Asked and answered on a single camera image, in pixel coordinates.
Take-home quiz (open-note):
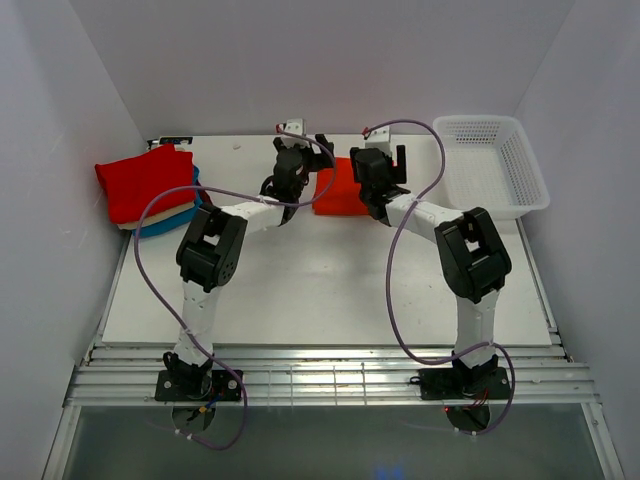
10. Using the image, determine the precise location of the orange t-shirt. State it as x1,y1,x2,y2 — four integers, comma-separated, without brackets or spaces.
312,157,368,216

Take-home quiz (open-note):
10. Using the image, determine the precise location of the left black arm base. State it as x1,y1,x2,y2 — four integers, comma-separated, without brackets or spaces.
154,352,243,403

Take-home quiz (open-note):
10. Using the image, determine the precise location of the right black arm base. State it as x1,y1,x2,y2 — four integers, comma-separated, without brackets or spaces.
409,354,513,400

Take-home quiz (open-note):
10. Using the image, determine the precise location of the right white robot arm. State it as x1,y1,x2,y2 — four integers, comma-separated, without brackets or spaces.
350,146,512,397

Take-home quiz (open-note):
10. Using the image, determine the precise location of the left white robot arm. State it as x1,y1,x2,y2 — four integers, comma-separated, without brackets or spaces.
163,134,335,400

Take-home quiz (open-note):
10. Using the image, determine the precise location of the white plastic basket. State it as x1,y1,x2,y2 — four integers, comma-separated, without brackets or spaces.
433,115,550,220

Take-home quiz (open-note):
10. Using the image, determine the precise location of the folded maroon t-shirt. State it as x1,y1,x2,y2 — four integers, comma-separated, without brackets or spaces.
196,181,213,205

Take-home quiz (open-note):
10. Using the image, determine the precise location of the blue label sticker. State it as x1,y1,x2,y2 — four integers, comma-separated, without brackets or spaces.
147,136,193,149

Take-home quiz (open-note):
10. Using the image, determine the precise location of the folded red t-shirt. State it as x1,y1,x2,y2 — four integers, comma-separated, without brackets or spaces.
94,144,195,225

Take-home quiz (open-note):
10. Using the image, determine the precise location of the folded beige t-shirt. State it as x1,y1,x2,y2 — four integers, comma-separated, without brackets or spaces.
117,202,195,230

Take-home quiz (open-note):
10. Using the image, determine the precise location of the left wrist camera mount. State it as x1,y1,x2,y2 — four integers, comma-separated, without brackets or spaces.
276,118,306,137

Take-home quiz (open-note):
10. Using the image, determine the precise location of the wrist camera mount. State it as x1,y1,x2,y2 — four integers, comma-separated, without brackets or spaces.
362,125,391,155
276,118,306,137

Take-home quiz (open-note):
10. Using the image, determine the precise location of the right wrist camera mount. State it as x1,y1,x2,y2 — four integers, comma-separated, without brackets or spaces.
362,125,391,155

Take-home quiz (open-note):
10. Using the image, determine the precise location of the aluminium rail frame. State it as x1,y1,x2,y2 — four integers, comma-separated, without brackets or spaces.
64,344,601,407

